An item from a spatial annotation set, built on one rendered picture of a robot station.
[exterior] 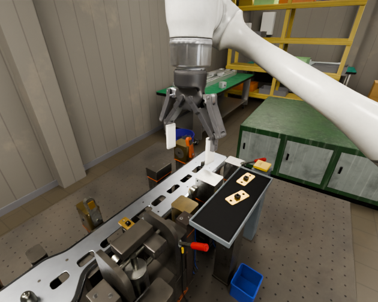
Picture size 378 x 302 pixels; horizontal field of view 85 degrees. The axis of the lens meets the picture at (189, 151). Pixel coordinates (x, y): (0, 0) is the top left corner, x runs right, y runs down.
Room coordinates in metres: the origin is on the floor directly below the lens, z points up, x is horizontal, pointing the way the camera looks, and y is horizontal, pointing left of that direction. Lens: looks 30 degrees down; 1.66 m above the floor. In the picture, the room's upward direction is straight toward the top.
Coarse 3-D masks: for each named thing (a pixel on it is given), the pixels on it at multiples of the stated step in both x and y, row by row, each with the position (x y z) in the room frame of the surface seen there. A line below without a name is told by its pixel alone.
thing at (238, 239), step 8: (240, 232) 0.52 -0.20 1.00; (240, 240) 0.54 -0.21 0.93; (216, 248) 0.53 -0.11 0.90; (224, 248) 0.50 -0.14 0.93; (232, 248) 0.49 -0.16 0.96; (216, 256) 0.52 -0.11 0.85; (224, 256) 0.50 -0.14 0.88; (232, 256) 0.49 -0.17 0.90; (216, 264) 0.52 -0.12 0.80; (224, 264) 0.50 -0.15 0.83; (232, 264) 0.50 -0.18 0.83; (216, 272) 0.52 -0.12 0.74; (224, 272) 0.50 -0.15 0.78; (232, 272) 0.52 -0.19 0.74; (224, 280) 0.49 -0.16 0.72
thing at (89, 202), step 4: (84, 200) 0.59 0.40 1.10; (88, 200) 0.59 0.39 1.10; (92, 200) 0.60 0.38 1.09; (84, 204) 0.59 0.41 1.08; (88, 204) 0.58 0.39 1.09; (92, 204) 0.59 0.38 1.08; (96, 204) 0.60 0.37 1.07; (88, 208) 0.58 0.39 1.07; (92, 208) 0.58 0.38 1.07; (96, 208) 0.60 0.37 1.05; (88, 212) 0.58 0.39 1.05; (92, 212) 0.58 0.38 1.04; (96, 212) 0.59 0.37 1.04; (92, 216) 0.58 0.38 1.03; (96, 216) 0.58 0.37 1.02; (100, 216) 0.59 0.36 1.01; (92, 220) 0.57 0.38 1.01; (96, 220) 0.58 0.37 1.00; (100, 220) 0.59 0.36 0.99; (96, 224) 0.57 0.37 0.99
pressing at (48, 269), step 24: (192, 168) 0.95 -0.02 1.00; (216, 168) 0.94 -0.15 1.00; (120, 216) 0.60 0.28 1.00; (168, 216) 0.61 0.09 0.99; (96, 240) 0.49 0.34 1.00; (48, 264) 0.40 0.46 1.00; (72, 264) 0.40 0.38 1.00; (96, 264) 0.40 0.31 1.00; (24, 288) 0.33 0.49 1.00; (48, 288) 0.33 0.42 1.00; (72, 288) 0.33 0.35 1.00
